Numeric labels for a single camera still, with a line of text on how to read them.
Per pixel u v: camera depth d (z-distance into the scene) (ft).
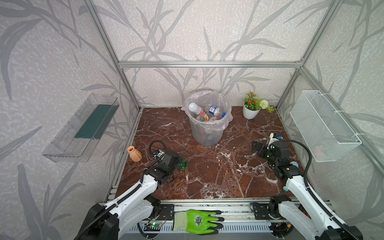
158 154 2.47
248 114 3.55
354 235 1.24
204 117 2.92
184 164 2.84
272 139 2.41
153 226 2.35
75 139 2.10
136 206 1.61
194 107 2.78
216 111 2.99
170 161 2.12
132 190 1.61
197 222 2.31
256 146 2.43
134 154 2.79
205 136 2.97
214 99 3.07
